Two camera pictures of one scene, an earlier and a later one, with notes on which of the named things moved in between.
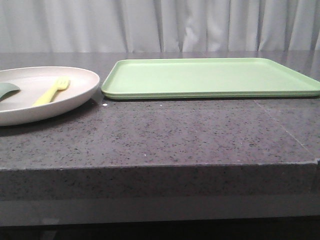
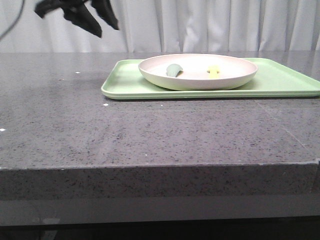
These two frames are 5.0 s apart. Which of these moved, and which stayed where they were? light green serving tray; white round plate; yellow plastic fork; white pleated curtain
Moved: white round plate; yellow plastic fork
Stayed: light green serving tray; white pleated curtain
